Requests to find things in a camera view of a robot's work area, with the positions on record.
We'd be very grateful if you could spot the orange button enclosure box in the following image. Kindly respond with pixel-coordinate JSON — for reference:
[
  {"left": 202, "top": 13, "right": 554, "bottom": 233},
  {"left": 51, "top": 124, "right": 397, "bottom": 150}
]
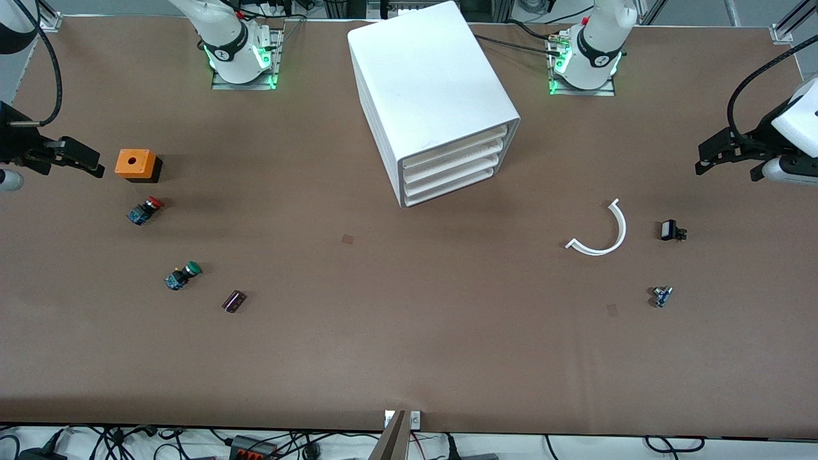
[{"left": 114, "top": 148, "right": 163, "bottom": 184}]

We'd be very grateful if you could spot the black power strip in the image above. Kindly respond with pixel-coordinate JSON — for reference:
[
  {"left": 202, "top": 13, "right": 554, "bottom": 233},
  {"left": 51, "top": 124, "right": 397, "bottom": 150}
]
[{"left": 228, "top": 434, "right": 277, "bottom": 460}]

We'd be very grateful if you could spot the white curved plastic strip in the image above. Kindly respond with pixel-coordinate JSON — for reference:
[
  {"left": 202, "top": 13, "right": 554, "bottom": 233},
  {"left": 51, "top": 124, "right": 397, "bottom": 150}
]
[{"left": 565, "top": 198, "right": 628, "bottom": 257}]

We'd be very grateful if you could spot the black looped floor cable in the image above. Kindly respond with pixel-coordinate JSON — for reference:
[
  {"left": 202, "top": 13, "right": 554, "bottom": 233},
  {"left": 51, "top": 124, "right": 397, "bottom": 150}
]
[{"left": 644, "top": 435, "right": 707, "bottom": 455}]

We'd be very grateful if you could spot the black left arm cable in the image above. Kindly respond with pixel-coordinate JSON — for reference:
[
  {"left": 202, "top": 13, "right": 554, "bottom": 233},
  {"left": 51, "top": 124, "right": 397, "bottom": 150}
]
[{"left": 728, "top": 34, "right": 818, "bottom": 145}]

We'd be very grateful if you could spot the green push button switch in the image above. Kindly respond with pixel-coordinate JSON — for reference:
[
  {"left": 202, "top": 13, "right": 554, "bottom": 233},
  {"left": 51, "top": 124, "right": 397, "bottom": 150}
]
[{"left": 164, "top": 261, "right": 203, "bottom": 291}]

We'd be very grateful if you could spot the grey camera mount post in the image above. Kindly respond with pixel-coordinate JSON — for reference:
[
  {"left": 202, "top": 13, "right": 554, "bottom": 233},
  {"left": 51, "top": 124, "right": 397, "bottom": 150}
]
[{"left": 367, "top": 410, "right": 410, "bottom": 460}]

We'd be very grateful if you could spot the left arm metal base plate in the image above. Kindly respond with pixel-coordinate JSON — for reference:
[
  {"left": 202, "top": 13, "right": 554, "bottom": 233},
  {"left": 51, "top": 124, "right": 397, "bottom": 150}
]
[{"left": 548, "top": 33, "right": 617, "bottom": 97}]

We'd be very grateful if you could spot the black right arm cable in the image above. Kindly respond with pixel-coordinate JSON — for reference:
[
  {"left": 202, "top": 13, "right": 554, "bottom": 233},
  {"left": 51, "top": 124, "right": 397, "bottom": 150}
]
[{"left": 12, "top": 0, "right": 63, "bottom": 128}]

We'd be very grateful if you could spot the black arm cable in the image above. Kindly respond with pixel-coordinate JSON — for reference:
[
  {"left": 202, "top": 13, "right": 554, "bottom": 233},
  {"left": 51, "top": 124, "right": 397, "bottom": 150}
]
[
  {"left": 728, "top": 34, "right": 818, "bottom": 145},
  {"left": 12, "top": 0, "right": 63, "bottom": 128}
]

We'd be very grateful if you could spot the red push button switch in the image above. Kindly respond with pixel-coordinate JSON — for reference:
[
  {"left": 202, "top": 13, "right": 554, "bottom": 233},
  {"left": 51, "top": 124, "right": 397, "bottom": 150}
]
[{"left": 126, "top": 196, "right": 164, "bottom": 226}]

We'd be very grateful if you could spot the black base power cable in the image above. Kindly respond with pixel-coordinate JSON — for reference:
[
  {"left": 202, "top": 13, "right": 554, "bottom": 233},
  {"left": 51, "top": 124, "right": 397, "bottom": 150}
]
[{"left": 472, "top": 18, "right": 564, "bottom": 57}]

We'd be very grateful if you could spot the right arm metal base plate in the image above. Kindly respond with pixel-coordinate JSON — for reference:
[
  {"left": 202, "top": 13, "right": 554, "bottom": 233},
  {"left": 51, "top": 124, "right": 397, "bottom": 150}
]
[{"left": 211, "top": 27, "right": 284, "bottom": 91}]

